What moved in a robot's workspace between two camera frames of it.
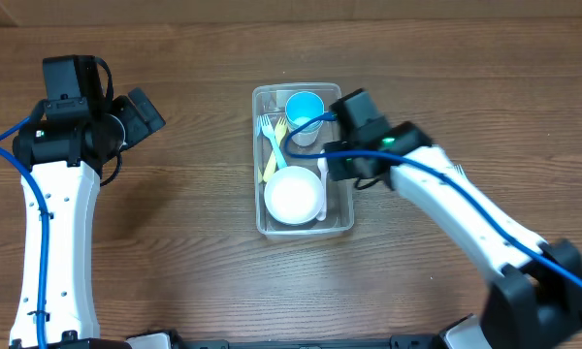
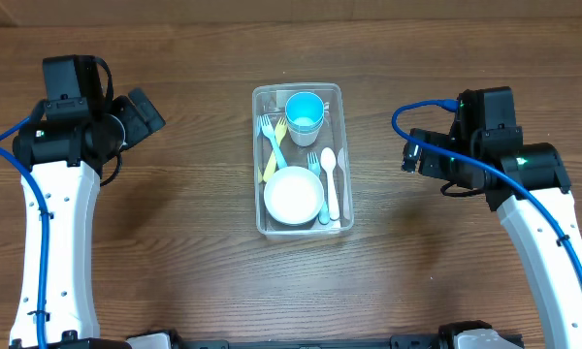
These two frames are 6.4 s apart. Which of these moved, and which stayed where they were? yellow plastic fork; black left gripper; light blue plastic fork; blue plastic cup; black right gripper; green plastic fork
Moved: black right gripper; green plastic fork
Stayed: black left gripper; light blue plastic fork; yellow plastic fork; blue plastic cup
